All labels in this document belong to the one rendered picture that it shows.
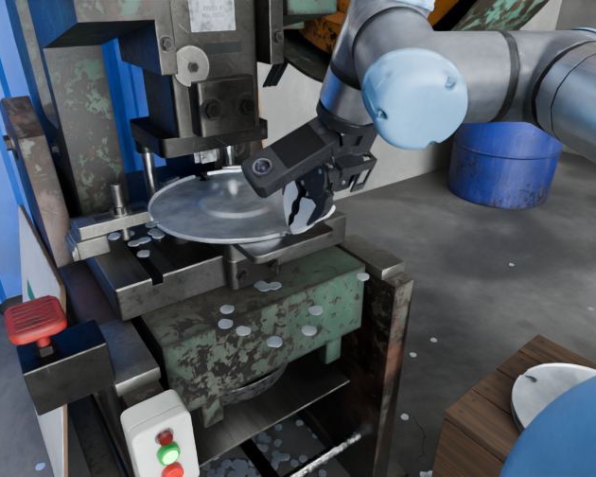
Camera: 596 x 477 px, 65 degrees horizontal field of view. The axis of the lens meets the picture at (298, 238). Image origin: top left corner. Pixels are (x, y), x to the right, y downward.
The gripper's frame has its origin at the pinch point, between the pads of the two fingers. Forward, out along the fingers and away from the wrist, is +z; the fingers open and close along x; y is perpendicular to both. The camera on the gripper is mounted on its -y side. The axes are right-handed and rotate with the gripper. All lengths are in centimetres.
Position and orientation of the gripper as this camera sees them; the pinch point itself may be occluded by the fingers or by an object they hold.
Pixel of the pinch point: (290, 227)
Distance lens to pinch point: 66.4
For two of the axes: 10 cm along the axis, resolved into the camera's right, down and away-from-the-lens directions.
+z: -2.6, 6.4, 7.2
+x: -5.5, -7.1, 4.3
